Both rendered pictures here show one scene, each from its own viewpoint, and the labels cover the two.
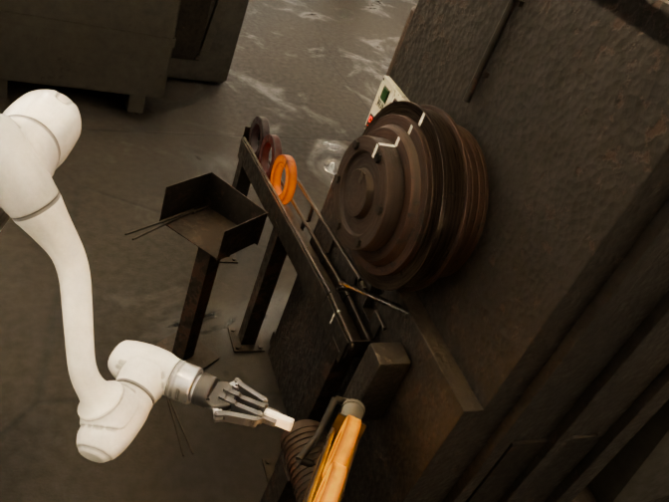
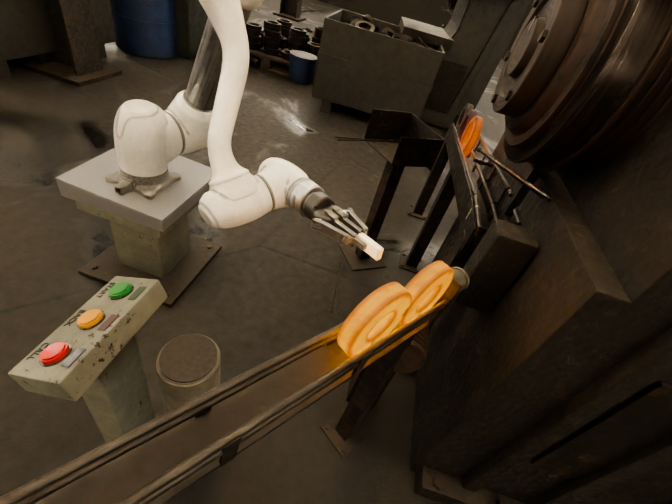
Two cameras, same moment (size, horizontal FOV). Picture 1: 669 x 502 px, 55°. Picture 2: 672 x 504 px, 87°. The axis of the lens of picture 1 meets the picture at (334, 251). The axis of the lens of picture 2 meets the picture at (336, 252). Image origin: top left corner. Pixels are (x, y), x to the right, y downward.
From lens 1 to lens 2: 0.87 m
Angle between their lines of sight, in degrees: 28
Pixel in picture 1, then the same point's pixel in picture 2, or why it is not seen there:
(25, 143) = not seen: outside the picture
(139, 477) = (295, 311)
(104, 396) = (226, 168)
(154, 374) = (281, 177)
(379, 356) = (501, 228)
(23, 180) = not seen: outside the picture
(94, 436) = (207, 196)
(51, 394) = (269, 245)
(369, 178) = (542, 20)
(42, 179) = not seen: outside the picture
